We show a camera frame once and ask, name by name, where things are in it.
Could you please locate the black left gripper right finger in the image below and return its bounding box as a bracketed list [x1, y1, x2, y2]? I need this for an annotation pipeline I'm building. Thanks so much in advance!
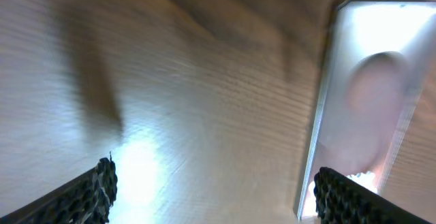
[313, 167, 430, 224]

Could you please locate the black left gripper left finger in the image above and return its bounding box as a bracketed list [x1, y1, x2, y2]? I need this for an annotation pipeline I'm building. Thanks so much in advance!
[1, 157, 118, 224]

